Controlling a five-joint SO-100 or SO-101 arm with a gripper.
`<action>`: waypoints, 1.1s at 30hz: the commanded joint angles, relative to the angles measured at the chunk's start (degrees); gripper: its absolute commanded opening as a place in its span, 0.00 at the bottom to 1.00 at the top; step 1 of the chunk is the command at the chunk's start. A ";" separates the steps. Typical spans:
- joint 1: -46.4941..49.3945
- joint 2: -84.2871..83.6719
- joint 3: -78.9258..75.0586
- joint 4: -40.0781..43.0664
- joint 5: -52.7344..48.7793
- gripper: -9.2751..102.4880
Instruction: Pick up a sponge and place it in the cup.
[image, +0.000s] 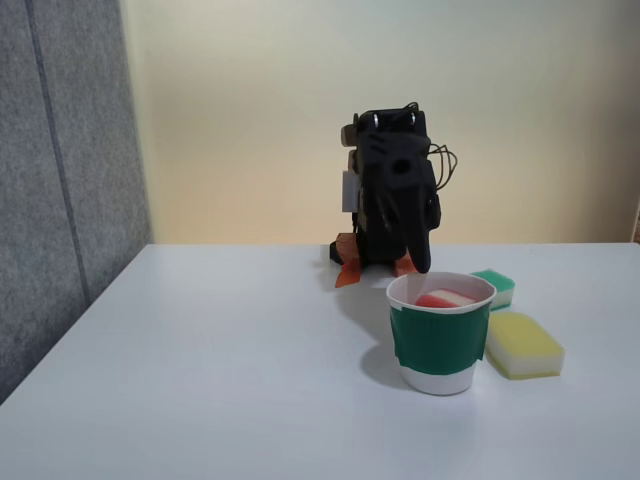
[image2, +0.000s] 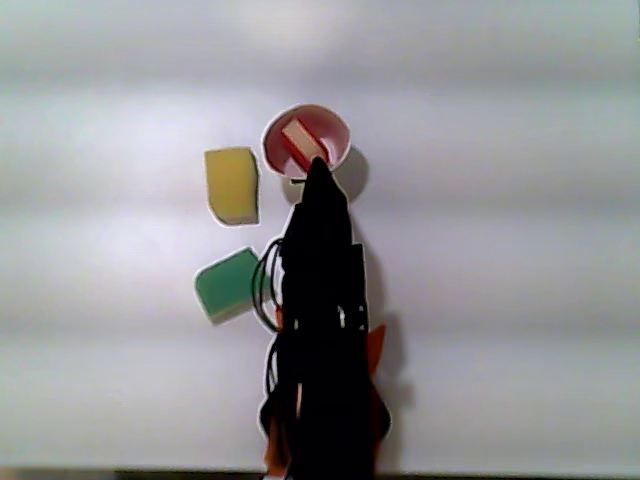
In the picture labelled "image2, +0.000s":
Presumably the red and white sponge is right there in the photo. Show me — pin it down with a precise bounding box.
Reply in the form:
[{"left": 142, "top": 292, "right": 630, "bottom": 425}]
[{"left": 278, "top": 116, "right": 337, "bottom": 170}]

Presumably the white cup with green tape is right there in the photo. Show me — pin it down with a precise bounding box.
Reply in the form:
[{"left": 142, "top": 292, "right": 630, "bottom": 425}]
[{"left": 261, "top": 102, "right": 353, "bottom": 178}]

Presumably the yellow and white sponge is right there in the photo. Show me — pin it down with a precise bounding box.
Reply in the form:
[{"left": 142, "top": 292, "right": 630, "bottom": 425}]
[{"left": 203, "top": 145, "right": 262, "bottom": 228}]

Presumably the green and white sponge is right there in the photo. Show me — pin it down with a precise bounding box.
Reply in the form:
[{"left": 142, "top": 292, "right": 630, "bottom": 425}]
[{"left": 194, "top": 246, "right": 262, "bottom": 326}]

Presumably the orange clamp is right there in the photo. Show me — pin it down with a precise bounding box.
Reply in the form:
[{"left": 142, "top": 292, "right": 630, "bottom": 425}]
[{"left": 366, "top": 323, "right": 388, "bottom": 382}]

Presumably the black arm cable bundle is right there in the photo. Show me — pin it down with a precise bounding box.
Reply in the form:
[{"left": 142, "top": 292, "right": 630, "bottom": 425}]
[{"left": 251, "top": 238, "right": 287, "bottom": 397}]

